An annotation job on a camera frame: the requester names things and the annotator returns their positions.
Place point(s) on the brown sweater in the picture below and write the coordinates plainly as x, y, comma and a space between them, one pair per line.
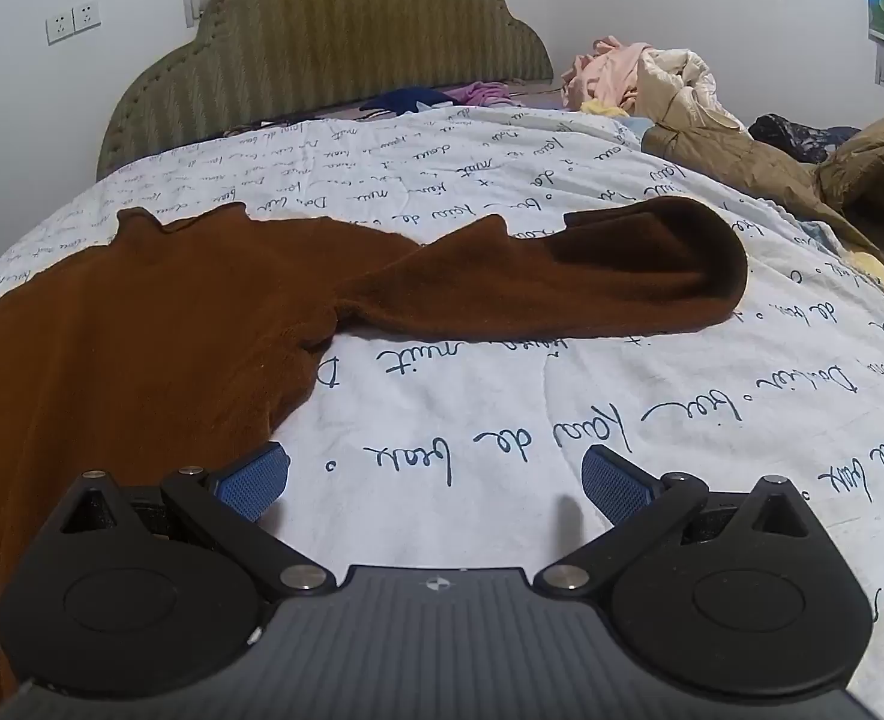
149, 330

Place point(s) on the white wall socket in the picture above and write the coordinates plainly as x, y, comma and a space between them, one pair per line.
87, 16
60, 28

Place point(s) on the purple cloth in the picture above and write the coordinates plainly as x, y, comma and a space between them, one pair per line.
483, 94

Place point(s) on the dark patterned cloth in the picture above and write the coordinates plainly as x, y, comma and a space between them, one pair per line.
794, 136

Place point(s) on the blue cloth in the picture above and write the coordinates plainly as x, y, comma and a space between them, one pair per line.
404, 100

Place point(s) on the tan coat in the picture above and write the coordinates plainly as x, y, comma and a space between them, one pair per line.
719, 157

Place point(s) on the yellow cloth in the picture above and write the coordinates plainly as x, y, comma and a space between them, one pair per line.
605, 109

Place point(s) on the green upholstered headboard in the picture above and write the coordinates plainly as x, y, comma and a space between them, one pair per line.
337, 37

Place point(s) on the white printed blanket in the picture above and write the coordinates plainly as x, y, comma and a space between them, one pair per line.
449, 405

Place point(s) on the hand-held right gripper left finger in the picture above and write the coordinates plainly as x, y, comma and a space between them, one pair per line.
254, 478

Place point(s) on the cream padded jacket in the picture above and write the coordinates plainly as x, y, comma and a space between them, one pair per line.
685, 82

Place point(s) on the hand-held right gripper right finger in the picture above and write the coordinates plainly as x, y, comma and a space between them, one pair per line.
622, 481

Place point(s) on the pink cloth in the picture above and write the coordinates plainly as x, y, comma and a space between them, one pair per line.
607, 71

